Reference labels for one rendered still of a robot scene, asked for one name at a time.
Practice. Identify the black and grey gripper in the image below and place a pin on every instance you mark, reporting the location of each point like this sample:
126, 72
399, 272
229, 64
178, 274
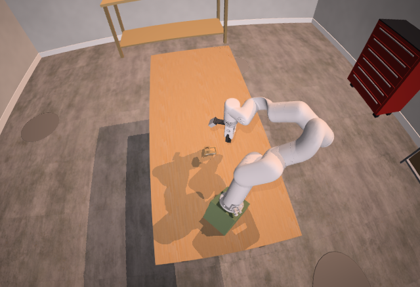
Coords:
228, 133

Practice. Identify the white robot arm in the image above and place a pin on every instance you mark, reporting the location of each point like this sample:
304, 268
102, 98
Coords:
255, 168

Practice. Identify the wooden tray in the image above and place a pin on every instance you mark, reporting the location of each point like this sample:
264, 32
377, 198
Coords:
213, 150

